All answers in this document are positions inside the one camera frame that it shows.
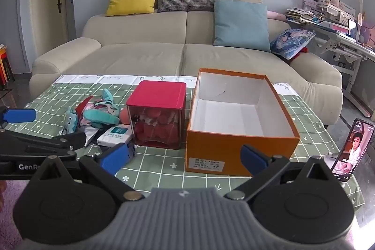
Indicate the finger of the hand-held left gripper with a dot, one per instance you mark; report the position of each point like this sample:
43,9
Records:
20,115
52,141

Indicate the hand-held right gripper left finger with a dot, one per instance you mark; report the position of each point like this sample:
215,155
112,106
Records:
115,157

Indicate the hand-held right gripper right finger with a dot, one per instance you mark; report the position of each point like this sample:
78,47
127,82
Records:
253,157

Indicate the orange cardboard box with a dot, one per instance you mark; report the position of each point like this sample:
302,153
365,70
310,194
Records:
234,153

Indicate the white tissue packet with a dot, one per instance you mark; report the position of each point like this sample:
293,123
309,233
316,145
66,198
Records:
114,135

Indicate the small blue plush toy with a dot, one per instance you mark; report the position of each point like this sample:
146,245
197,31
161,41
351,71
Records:
70,121

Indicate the pink foam ball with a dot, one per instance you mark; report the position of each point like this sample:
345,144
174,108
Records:
125,116

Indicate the teal and pink plush doll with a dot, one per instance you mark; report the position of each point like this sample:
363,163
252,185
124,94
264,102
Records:
99,118

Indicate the purple shaggy rug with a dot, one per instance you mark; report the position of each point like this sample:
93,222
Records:
8,194

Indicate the stacked colourful plastic stools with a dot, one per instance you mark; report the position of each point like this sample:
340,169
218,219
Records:
4,62

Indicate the red box with clear sides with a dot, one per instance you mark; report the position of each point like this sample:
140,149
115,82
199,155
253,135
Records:
158,94

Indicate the smartphone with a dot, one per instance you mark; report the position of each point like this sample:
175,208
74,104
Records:
351,147

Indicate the beige fabric sofa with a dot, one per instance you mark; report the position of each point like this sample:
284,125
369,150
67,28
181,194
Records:
140,59

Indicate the cream door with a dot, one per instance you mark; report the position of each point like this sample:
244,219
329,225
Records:
47,4

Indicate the blue printed pillow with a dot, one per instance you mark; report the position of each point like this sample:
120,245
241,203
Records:
290,43

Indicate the light blue pillow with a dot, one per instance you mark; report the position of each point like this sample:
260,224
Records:
240,23

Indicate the white study desk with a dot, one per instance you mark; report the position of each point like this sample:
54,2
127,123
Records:
348,53

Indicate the pink plush toy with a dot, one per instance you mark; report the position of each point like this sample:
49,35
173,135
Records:
275,15

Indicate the stack of books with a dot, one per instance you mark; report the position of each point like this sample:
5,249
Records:
301,15

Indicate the laptop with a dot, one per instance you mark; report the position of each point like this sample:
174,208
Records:
352,30

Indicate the white desktop shelf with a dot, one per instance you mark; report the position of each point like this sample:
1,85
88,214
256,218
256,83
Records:
331,8

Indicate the purple plush cushion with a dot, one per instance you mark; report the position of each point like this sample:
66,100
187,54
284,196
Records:
367,33

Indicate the grey houndstooth pillow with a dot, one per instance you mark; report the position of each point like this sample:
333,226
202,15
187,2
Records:
184,1

